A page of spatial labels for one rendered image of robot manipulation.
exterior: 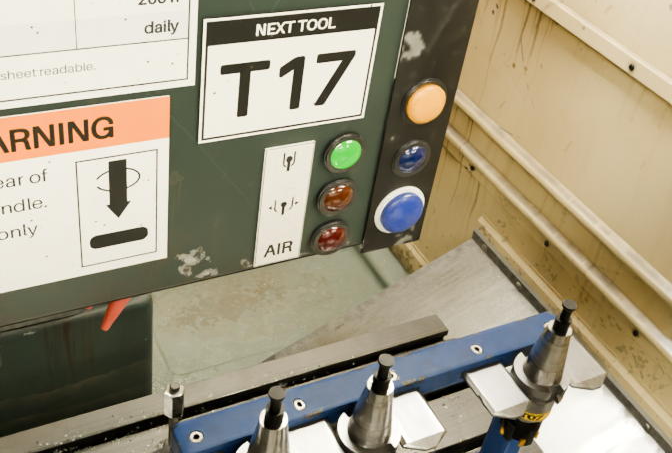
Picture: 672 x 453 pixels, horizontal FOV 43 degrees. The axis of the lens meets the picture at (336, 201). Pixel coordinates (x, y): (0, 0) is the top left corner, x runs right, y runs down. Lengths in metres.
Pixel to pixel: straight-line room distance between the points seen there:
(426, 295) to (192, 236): 1.22
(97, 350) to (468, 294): 0.69
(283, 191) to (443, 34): 0.13
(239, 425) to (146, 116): 0.49
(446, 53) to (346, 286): 1.50
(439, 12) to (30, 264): 0.25
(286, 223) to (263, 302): 1.40
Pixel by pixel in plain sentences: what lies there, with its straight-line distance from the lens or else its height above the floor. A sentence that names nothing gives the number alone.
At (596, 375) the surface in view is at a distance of 1.02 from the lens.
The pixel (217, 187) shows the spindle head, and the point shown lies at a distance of 0.47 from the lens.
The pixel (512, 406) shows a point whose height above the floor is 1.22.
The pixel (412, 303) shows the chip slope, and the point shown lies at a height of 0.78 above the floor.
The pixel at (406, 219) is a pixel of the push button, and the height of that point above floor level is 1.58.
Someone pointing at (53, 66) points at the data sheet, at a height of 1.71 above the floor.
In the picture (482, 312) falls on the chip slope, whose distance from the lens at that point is 1.64.
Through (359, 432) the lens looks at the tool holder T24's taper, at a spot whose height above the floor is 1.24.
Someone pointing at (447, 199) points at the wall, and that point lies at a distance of 1.81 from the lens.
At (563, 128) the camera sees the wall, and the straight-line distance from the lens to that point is 1.49.
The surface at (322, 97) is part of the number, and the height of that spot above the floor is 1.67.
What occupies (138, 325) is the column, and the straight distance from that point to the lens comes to 1.51.
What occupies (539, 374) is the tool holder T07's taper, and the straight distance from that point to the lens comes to 0.96.
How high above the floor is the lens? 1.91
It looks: 37 degrees down
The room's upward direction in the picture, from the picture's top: 10 degrees clockwise
